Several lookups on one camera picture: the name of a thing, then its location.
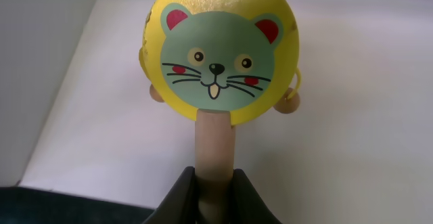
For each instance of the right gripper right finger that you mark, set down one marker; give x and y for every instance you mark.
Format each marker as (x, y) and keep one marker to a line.
(247, 207)

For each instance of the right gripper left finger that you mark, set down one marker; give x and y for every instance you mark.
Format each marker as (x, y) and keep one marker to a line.
(179, 203)

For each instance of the yellow wooden rattle drum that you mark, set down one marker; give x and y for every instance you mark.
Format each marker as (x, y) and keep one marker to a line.
(216, 58)

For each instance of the white shelf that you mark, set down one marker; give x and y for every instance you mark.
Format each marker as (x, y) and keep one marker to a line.
(338, 149)

